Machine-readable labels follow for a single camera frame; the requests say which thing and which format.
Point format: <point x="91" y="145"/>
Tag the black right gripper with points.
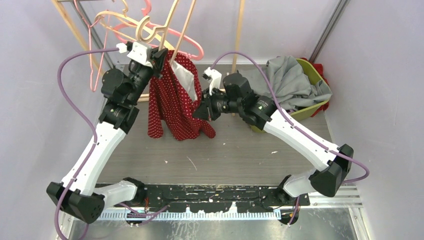
<point x="206" y="110"/>

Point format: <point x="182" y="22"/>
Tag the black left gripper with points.
<point x="157" y="55"/>

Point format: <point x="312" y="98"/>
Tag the red polka dot skirt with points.
<point x="173" y="98"/>

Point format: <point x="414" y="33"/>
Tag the wooden hanger of red skirt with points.
<point x="164" y="28"/>

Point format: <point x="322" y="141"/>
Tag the grey skirt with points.
<point x="291" y="86"/>

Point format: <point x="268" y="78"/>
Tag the pink hanger of grey skirt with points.
<point x="132" y="30"/>

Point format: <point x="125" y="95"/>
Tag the wooden hanger of purple skirt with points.
<point x="129" y="22"/>

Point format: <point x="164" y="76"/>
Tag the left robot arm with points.
<point x="77" y="194"/>

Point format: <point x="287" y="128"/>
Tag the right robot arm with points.
<point x="330" y="161"/>

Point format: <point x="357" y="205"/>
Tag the olive green plastic basket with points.
<point x="260" y="84"/>

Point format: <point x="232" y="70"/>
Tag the wooden clothes rack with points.
<point x="86" y="46"/>

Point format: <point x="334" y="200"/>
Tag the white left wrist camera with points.
<point x="137" y="51"/>

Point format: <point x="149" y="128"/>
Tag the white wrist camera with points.
<point x="214" y="78"/>
<point x="137" y="51"/>

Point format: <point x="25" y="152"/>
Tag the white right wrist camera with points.
<point x="214" y="78"/>

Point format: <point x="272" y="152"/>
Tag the metal corner rail left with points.
<point x="94" y="37"/>

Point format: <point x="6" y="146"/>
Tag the metal corner rail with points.
<point x="331" y="24"/>
<point x="94" y="37"/>

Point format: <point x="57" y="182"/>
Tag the metal corner rail right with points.
<point x="331" y="24"/>

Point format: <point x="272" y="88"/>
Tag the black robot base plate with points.
<point x="154" y="199"/>

